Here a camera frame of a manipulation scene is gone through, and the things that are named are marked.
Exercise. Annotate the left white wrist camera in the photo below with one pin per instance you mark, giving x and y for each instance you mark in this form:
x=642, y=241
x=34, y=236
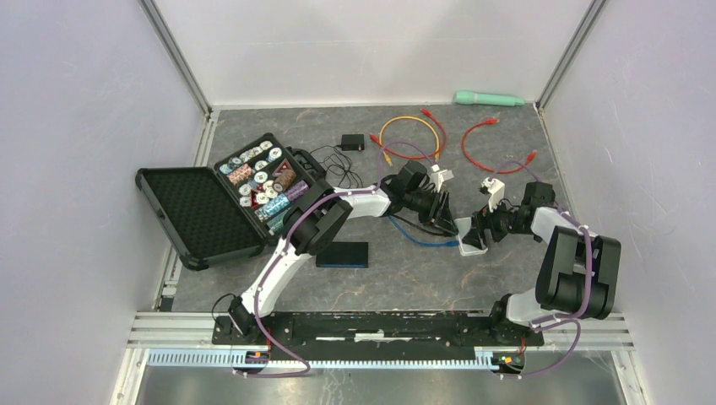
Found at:
x=439, y=176

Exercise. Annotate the black network switch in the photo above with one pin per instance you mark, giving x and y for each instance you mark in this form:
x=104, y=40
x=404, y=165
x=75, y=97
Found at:
x=344, y=254

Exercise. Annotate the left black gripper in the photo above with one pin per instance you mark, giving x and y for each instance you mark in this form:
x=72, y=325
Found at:
x=440, y=216

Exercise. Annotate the white plastic box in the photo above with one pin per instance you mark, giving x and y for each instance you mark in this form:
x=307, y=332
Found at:
x=465, y=249

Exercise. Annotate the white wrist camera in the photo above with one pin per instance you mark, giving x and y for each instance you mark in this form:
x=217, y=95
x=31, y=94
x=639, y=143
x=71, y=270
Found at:
x=494, y=189
x=439, y=176

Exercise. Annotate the black poker chip case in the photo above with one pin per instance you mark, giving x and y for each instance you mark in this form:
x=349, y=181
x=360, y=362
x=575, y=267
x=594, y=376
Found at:
x=232, y=209

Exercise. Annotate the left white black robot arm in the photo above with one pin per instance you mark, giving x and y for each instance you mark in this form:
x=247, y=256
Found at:
x=319, y=214

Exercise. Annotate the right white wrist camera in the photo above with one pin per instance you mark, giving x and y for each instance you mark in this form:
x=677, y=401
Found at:
x=494, y=189

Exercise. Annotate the black power adapter with cord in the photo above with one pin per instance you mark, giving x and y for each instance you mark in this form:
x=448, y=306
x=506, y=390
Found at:
x=337, y=163

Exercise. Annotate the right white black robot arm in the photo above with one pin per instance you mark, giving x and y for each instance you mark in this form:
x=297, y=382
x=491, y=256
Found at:
x=578, y=275

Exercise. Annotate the white slotted cable duct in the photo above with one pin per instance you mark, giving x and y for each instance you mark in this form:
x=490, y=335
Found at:
x=240, y=359

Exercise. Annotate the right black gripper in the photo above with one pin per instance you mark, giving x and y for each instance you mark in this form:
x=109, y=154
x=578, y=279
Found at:
x=483, y=219

